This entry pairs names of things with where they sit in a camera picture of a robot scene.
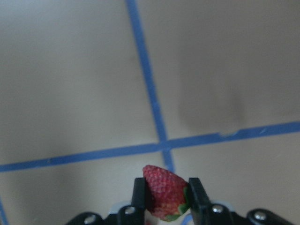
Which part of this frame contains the red strawberry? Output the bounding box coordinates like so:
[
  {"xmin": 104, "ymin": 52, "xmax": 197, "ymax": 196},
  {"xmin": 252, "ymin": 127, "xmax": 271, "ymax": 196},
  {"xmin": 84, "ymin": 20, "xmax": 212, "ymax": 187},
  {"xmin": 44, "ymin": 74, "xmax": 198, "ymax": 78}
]
[{"xmin": 142, "ymin": 165, "xmax": 190, "ymax": 222}]

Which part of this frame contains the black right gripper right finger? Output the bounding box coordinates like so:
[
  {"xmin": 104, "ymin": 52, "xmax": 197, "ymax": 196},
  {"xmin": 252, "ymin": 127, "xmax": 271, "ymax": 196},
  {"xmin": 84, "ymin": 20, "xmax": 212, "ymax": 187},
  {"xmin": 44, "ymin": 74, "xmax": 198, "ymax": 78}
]
[{"xmin": 188, "ymin": 178, "xmax": 234, "ymax": 225}]

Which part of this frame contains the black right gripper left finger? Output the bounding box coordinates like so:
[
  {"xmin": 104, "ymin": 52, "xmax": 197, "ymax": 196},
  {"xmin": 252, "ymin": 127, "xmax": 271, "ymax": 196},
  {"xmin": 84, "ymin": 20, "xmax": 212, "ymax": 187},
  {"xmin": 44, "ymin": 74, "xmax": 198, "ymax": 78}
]
[{"xmin": 117, "ymin": 178, "xmax": 146, "ymax": 225}]

